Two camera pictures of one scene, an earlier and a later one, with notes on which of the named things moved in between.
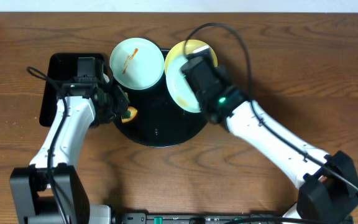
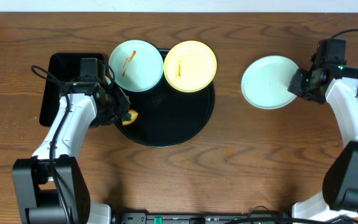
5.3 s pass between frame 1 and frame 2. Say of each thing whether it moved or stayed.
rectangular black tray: stayed
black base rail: stayed
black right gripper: moved
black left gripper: stayed
